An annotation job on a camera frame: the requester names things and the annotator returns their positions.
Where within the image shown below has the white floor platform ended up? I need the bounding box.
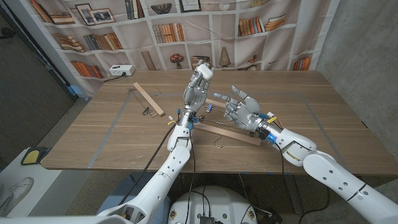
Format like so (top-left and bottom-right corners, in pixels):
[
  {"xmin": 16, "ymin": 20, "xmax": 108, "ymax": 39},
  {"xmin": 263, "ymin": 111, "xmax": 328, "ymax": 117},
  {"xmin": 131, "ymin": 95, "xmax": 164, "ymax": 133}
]
[{"xmin": 0, "ymin": 152, "xmax": 63, "ymax": 218}]

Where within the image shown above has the white power strip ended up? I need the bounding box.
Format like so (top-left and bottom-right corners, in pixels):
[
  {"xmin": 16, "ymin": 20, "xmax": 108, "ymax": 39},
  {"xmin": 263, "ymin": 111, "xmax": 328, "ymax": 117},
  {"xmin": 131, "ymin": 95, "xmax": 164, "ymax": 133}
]
[{"xmin": 109, "ymin": 64, "xmax": 136, "ymax": 77}]

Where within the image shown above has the wooden clip hanger, twisted rod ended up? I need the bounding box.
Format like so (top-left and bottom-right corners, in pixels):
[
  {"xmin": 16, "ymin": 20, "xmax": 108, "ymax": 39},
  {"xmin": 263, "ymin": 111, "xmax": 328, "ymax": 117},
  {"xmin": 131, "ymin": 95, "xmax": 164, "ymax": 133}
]
[{"xmin": 194, "ymin": 115, "xmax": 262, "ymax": 149}]

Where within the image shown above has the black power strip cable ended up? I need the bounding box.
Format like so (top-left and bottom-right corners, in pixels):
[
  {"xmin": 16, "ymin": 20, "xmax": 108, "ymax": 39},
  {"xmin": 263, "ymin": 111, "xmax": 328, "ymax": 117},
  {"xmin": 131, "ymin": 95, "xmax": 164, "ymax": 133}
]
[{"xmin": 103, "ymin": 72, "xmax": 127, "ymax": 83}]

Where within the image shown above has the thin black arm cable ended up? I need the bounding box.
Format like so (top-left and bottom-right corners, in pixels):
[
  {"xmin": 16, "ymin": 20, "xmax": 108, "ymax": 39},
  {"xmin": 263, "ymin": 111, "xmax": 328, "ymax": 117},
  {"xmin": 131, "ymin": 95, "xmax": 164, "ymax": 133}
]
[
  {"xmin": 275, "ymin": 143, "xmax": 285, "ymax": 187},
  {"xmin": 185, "ymin": 132, "xmax": 197, "ymax": 224}
]

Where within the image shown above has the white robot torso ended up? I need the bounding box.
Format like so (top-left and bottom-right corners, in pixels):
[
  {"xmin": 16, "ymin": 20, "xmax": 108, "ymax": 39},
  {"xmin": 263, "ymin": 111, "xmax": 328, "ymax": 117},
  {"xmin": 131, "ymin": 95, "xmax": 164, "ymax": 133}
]
[{"xmin": 167, "ymin": 185, "xmax": 258, "ymax": 224}]

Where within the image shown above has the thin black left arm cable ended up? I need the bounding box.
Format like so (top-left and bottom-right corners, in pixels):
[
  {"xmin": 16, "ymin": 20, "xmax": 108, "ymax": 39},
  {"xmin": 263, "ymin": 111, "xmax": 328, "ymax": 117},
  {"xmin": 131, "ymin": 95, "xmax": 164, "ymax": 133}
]
[{"xmin": 185, "ymin": 132, "xmax": 197, "ymax": 224}]

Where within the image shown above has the printed bookshelf backdrop cloth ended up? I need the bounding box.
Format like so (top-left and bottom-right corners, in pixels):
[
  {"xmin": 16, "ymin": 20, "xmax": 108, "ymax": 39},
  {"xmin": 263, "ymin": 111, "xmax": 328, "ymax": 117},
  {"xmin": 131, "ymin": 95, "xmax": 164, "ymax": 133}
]
[{"xmin": 29, "ymin": 0, "xmax": 341, "ymax": 97}]

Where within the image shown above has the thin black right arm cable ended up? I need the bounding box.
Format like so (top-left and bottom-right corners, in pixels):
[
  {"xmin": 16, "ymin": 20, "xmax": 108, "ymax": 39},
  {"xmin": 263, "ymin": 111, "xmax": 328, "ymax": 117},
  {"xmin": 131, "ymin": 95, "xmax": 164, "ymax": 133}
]
[{"xmin": 275, "ymin": 143, "xmax": 285, "ymax": 187}]

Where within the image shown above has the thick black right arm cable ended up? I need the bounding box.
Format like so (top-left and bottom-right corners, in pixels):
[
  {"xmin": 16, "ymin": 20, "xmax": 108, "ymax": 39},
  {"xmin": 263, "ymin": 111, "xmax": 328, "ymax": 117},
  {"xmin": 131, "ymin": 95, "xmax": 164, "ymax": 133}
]
[{"xmin": 298, "ymin": 186, "xmax": 330, "ymax": 224}]

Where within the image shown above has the white AirPods case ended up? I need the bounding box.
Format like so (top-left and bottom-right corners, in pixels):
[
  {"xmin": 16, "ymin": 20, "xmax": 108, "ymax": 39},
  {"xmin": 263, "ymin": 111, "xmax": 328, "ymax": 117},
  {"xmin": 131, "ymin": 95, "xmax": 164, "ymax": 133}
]
[{"xmin": 197, "ymin": 63, "xmax": 215, "ymax": 81}]

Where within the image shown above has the wooden clip hanger, thin wire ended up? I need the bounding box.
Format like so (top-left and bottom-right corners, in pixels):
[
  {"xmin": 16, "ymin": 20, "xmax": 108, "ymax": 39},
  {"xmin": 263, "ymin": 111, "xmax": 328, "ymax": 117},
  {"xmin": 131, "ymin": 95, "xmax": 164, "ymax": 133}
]
[{"xmin": 126, "ymin": 82, "xmax": 166, "ymax": 118}]

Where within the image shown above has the yellow and black pedal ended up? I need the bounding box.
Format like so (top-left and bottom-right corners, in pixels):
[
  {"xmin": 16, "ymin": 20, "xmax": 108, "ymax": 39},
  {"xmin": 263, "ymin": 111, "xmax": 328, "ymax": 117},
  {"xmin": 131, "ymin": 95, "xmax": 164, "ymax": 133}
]
[{"xmin": 20, "ymin": 146, "xmax": 52, "ymax": 166}]

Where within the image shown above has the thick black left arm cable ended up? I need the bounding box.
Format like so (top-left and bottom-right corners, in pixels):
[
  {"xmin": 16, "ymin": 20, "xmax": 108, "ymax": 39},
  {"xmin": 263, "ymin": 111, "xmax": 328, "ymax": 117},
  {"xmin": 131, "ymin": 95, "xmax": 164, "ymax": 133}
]
[{"xmin": 118, "ymin": 123, "xmax": 178, "ymax": 206}]

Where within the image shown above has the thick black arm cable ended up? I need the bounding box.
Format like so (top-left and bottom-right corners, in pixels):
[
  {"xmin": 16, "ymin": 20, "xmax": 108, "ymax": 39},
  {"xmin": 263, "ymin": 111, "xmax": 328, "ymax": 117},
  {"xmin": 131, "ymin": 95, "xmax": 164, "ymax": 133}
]
[
  {"xmin": 118, "ymin": 123, "xmax": 178, "ymax": 206},
  {"xmin": 298, "ymin": 186, "xmax": 330, "ymax": 224}
]

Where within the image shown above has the grey table leg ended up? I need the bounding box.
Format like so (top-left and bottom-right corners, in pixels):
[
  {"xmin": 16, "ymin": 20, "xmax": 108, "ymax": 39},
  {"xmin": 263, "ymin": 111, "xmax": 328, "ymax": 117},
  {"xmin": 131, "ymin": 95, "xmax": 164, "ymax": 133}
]
[{"xmin": 284, "ymin": 174, "xmax": 304, "ymax": 215}]

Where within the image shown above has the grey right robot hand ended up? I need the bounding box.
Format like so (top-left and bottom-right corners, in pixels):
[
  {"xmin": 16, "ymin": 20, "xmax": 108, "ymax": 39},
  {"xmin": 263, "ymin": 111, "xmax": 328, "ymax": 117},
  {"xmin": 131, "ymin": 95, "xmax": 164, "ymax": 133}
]
[{"xmin": 213, "ymin": 85, "xmax": 284, "ymax": 144}]

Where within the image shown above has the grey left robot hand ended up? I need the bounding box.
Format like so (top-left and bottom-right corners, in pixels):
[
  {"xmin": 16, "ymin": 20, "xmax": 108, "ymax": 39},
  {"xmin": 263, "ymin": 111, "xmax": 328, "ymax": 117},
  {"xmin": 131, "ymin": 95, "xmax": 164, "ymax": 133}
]
[{"xmin": 177, "ymin": 59, "xmax": 215, "ymax": 131}]

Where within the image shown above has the wooden clip hanger, blue clip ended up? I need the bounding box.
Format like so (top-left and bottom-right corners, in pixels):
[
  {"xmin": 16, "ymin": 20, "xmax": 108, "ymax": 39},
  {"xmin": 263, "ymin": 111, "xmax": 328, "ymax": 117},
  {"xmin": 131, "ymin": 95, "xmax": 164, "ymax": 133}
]
[{"xmin": 203, "ymin": 98, "xmax": 228, "ymax": 114}]

